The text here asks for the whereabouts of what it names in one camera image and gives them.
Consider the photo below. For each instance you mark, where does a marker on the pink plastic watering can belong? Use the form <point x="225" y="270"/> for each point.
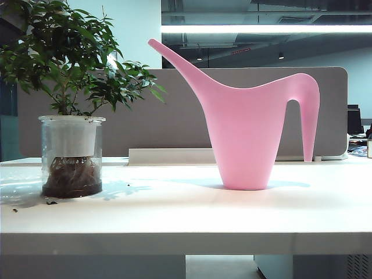
<point x="244" y="130"/>

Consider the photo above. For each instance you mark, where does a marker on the clear glass plant pot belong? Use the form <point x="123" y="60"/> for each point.
<point x="69" y="174"/>

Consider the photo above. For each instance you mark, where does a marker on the green leafy plant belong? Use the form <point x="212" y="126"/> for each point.
<point x="69" y="58"/>

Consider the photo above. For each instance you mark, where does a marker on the grey desk partition panel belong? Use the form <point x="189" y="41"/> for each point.
<point x="162" y="122"/>

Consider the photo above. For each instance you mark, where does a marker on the black ceiling spot lamp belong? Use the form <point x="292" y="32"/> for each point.
<point x="281" y="55"/>
<point x="199" y="57"/>

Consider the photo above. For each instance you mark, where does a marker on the long ceiling light strip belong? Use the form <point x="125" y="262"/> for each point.
<point x="261" y="29"/>

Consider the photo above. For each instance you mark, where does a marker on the small fallen dark leaf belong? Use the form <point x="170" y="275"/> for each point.
<point x="50" y="202"/>
<point x="14" y="209"/>

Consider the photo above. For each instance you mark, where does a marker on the black computer monitor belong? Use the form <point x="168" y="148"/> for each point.
<point x="354" y="119"/>

